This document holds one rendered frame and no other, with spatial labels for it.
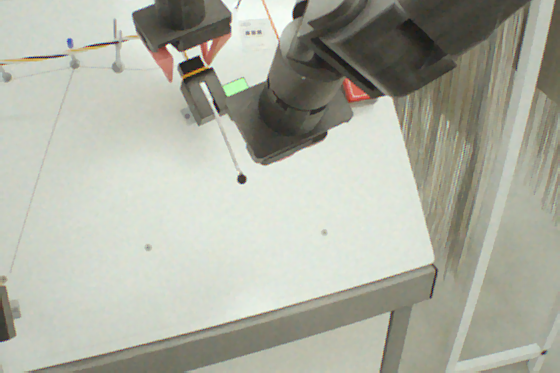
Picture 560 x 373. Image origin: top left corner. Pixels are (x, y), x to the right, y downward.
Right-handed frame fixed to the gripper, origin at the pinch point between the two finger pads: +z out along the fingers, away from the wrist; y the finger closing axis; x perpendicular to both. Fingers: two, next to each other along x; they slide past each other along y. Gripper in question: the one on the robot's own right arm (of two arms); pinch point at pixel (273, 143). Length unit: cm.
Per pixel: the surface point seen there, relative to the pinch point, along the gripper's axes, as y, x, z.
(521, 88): -59, 2, 30
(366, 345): -11, 28, 41
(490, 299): -84, 48, 126
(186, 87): 3.2, -13.6, 9.3
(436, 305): -66, 40, 129
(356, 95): -19.8, -5.9, 16.2
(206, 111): 2.3, -9.9, 9.8
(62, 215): 23.4, -8.1, 19.0
